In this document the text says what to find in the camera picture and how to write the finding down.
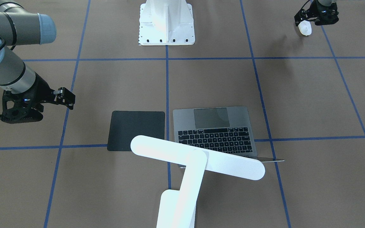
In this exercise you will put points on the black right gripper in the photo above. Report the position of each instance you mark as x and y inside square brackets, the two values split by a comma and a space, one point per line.
[40, 90]

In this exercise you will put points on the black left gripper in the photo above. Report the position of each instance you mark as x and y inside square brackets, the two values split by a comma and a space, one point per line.
[325, 15]

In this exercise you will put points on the white computer mouse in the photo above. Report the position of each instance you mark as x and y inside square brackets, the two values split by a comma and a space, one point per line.
[305, 28]

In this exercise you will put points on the black mouse pad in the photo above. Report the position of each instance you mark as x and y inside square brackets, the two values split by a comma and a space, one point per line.
[125, 125]

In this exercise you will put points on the grey laptop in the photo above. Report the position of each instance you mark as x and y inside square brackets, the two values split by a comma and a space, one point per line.
[223, 129]

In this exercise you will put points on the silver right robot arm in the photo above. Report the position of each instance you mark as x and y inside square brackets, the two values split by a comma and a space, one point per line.
[21, 84]

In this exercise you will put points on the white desk lamp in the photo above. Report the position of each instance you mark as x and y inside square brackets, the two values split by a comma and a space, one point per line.
[178, 207]

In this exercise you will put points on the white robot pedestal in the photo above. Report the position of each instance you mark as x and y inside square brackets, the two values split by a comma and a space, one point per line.
[166, 22]

